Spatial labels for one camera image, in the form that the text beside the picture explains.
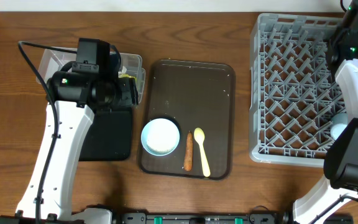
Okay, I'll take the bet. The light blue rice bowl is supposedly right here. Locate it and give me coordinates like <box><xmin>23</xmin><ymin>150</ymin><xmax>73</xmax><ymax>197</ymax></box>
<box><xmin>140</xmin><ymin>118</ymin><xmax>180</xmax><ymax>156</ymax></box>

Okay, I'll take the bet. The light blue cup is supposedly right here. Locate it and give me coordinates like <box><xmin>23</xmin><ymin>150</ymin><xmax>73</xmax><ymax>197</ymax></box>
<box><xmin>330</xmin><ymin>113</ymin><xmax>349</xmax><ymax>140</ymax></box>

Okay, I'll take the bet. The grey dishwasher rack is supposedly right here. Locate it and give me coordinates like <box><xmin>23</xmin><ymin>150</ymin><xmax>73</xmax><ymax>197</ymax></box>
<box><xmin>249</xmin><ymin>13</ymin><xmax>346</xmax><ymax>167</ymax></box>

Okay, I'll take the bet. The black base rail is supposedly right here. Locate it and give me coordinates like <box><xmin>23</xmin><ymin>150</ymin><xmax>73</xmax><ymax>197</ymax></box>
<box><xmin>109</xmin><ymin>213</ymin><xmax>281</xmax><ymax>224</ymax></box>

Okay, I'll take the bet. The carrot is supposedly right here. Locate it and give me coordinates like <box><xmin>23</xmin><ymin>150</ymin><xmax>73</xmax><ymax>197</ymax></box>
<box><xmin>183</xmin><ymin>131</ymin><xmax>193</xmax><ymax>171</ymax></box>

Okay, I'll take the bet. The yellow plastic spoon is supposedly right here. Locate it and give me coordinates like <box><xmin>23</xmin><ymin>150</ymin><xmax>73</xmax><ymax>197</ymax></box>
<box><xmin>193</xmin><ymin>128</ymin><xmax>211</xmax><ymax>177</ymax></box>

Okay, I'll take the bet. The dark blue plate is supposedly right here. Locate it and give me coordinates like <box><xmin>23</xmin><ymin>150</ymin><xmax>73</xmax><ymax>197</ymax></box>
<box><xmin>109</xmin><ymin>51</ymin><xmax>122</xmax><ymax>73</ymax></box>

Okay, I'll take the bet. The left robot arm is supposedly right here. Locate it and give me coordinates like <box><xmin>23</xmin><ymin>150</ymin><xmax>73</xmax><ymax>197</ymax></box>
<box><xmin>0</xmin><ymin>38</ymin><xmax>139</xmax><ymax>224</ymax></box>

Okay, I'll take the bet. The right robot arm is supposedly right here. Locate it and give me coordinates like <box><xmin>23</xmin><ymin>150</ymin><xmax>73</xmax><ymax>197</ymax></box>
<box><xmin>282</xmin><ymin>0</ymin><xmax>358</xmax><ymax>223</ymax></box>

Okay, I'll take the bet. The clear plastic waste bin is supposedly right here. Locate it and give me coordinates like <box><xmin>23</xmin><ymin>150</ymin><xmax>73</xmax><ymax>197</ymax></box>
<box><xmin>38</xmin><ymin>49</ymin><xmax>146</xmax><ymax>103</ymax></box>

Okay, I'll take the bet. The black tray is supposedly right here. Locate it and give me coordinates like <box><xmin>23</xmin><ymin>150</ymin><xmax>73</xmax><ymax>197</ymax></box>
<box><xmin>79</xmin><ymin>108</ymin><xmax>133</xmax><ymax>161</ymax></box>

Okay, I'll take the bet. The green yellow snack wrapper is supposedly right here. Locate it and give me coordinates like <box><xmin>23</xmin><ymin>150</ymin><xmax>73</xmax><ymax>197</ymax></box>
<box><xmin>118</xmin><ymin>73</ymin><xmax>137</xmax><ymax>82</ymax></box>

